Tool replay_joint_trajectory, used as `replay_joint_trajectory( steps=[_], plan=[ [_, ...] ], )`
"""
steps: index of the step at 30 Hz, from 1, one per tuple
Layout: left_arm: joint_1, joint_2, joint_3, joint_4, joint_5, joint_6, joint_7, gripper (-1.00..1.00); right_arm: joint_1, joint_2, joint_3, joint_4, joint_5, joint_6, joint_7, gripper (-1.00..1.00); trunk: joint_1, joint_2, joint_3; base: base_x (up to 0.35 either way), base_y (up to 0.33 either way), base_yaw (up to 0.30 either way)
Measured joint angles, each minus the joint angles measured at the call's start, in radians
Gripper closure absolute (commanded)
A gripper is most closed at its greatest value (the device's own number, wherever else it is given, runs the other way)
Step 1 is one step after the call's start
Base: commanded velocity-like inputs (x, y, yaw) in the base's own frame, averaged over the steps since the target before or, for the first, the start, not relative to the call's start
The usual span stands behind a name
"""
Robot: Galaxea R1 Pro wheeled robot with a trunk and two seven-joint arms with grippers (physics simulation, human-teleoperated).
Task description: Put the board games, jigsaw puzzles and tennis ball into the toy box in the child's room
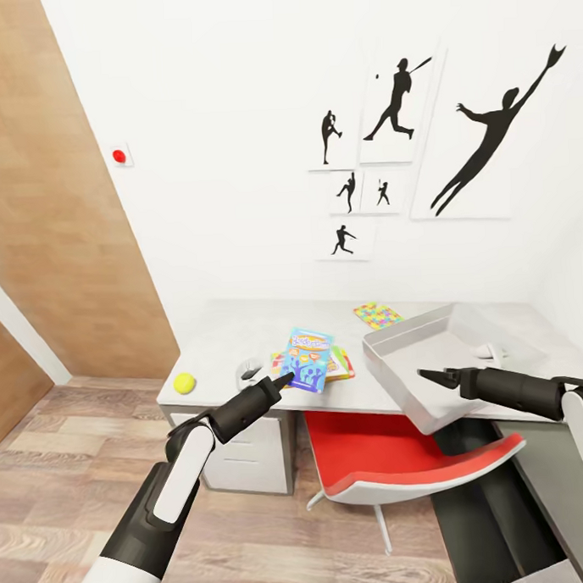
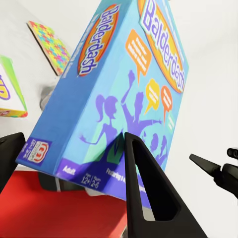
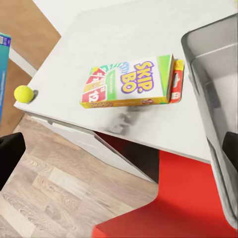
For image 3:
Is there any board game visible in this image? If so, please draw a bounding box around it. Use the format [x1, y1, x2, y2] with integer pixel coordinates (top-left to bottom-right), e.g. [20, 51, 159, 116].
[0, 33, 11, 120]
[80, 53, 184, 109]

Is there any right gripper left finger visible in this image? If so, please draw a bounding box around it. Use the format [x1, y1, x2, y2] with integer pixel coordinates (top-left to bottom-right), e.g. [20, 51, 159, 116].
[0, 132, 26, 191]

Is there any tennis ball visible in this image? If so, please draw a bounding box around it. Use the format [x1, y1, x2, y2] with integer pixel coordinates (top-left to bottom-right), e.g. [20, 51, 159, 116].
[14, 86, 34, 103]

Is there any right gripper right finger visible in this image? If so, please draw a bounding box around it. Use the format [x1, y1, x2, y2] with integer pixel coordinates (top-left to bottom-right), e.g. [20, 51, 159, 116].
[222, 132, 238, 172]

